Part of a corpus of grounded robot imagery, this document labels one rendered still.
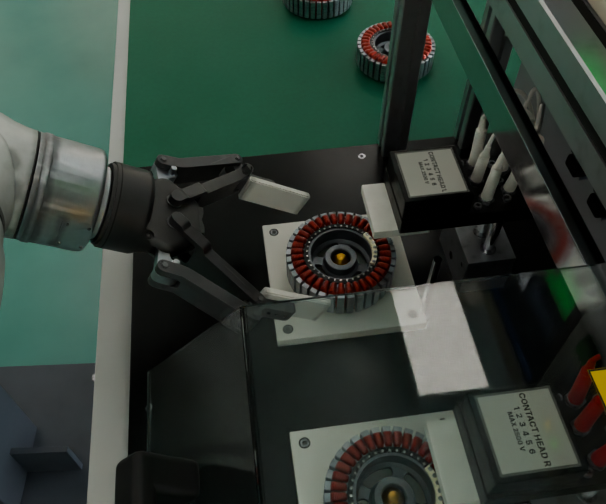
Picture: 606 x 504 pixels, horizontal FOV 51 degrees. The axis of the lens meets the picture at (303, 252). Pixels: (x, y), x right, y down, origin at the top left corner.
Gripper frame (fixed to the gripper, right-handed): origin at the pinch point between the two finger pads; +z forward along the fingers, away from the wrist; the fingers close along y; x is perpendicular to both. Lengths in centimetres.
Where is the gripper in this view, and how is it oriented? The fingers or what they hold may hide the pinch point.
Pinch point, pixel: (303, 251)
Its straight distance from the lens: 63.7
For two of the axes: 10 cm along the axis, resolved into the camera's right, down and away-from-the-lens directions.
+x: 5.0, -5.8, -6.5
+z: 8.6, 2.1, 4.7
